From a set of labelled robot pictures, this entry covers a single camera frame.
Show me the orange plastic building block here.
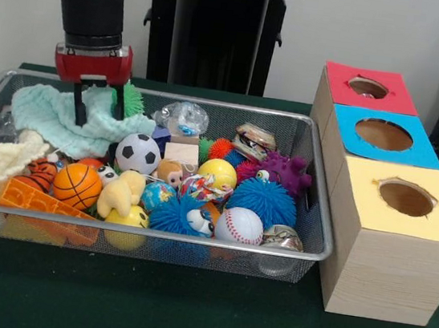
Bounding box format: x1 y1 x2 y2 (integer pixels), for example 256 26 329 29
0 175 106 249

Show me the yellow rubber ball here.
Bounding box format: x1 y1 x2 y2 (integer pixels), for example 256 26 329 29
194 156 240 193

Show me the blue spiky rubber ball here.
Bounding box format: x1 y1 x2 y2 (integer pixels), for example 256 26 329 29
225 172 302 223
148 191 220 239

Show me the dark green table cloth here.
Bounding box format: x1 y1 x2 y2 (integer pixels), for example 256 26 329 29
0 59 439 328

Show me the purple spiky rubber toy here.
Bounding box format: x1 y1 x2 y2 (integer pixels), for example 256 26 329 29
234 147 317 201

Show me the mint green waffle cloth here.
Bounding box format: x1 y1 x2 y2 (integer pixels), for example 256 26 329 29
4 71 161 170

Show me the silver wire mesh bin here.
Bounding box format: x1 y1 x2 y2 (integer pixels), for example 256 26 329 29
0 66 352 288

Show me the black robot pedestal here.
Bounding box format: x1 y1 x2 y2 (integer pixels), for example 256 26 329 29
127 0 309 102

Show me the wooden box with three holes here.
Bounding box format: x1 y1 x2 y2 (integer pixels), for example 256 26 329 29
284 59 439 328

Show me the white toy baseball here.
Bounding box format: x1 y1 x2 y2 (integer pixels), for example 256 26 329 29
213 204 266 246

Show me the small colourful knotted cloth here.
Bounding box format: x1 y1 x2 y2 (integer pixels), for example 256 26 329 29
177 169 236 207

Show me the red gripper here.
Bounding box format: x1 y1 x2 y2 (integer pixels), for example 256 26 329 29
46 36 136 133

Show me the crushed silver can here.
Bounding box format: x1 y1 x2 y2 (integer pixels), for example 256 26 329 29
259 221 307 253

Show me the orange toy basketball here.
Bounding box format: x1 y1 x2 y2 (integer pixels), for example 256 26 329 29
50 160 106 213

